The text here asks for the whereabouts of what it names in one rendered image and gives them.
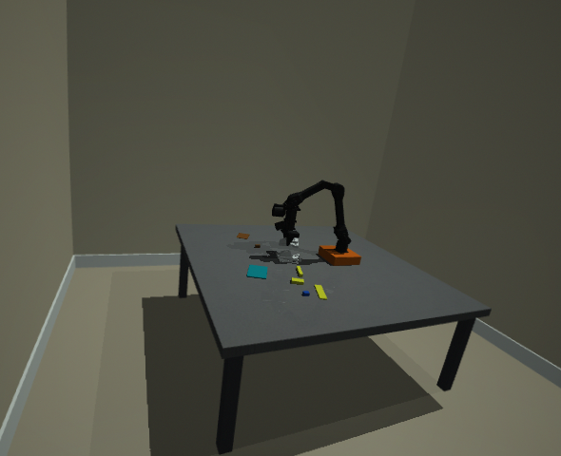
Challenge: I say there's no teal flat rectangular plate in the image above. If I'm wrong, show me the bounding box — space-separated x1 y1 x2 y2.
247 264 267 279

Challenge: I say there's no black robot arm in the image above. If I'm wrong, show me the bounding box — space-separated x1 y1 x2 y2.
272 180 352 254

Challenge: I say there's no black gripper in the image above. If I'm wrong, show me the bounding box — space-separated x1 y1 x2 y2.
281 218 300 246

